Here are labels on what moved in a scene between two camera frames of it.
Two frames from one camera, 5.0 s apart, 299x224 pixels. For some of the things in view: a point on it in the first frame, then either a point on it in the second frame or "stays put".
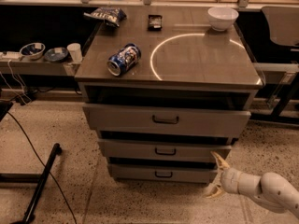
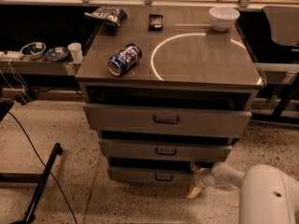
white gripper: x=231 y=180 -> x=199 y=178
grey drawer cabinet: x=166 y=89 stays put
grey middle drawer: x=166 y=148 stays put
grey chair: x=284 y=23 stays put
